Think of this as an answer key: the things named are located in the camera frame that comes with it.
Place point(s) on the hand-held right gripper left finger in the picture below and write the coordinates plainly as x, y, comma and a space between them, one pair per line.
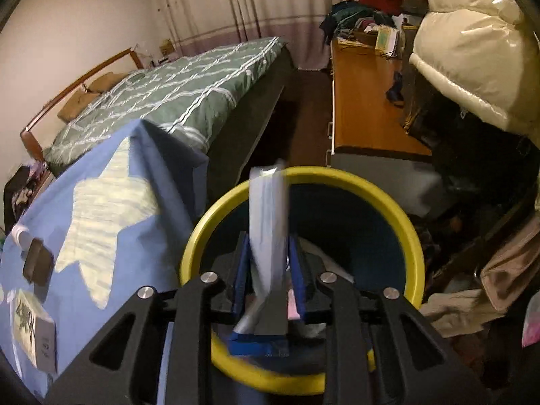
240, 278

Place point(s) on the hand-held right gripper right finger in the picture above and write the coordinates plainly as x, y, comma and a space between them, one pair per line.
297, 280

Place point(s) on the yellow-rimmed blue waste bin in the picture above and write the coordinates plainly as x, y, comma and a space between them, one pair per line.
371, 228

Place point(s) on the blue star blanket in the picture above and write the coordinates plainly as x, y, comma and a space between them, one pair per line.
177, 177

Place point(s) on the dark bed base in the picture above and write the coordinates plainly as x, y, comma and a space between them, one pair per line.
253, 126

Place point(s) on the wooden desk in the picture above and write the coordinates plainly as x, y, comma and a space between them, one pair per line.
363, 105

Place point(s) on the bed with green quilt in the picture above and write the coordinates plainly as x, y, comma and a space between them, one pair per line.
168, 93

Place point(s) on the small brown block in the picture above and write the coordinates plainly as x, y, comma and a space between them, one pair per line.
38, 261

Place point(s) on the beige cloth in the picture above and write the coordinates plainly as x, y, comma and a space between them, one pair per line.
506, 270

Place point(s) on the printed white box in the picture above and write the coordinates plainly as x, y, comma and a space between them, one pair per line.
36, 333

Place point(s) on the black bag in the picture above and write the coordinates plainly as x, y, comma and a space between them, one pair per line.
472, 152

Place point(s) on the dark bag by bed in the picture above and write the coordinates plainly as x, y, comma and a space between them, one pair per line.
21, 190

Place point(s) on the brown pillow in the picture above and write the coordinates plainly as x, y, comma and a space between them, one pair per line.
78, 105
105, 82

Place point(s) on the small bedside table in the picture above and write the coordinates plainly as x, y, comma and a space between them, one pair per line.
162, 52

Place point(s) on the wooden bed headboard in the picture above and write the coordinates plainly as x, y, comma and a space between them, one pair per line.
30, 141

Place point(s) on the pale green box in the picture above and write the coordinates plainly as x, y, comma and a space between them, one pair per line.
386, 39

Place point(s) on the heap of mixed clothes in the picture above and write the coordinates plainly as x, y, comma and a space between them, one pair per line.
350, 19

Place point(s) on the pink dotted curtain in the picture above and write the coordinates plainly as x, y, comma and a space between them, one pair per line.
274, 8

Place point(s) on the cream puffer jacket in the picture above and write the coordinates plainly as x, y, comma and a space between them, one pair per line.
464, 50

